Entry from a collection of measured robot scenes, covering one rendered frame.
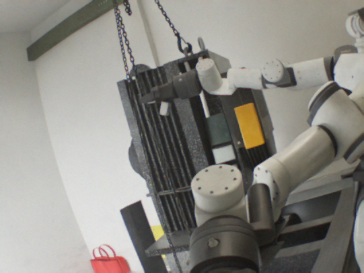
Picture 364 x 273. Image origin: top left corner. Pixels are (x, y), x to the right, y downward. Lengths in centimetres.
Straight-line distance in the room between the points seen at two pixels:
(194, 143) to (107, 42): 190
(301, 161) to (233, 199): 13
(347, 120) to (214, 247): 30
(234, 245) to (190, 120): 127
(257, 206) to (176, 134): 123
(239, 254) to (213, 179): 12
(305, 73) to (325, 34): 150
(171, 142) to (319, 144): 120
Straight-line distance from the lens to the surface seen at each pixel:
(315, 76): 124
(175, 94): 141
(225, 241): 46
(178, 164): 175
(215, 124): 170
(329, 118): 63
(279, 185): 56
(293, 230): 204
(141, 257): 193
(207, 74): 137
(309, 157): 59
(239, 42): 288
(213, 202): 50
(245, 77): 133
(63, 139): 387
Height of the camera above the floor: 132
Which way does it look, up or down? 1 degrees down
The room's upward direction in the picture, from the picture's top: 17 degrees counter-clockwise
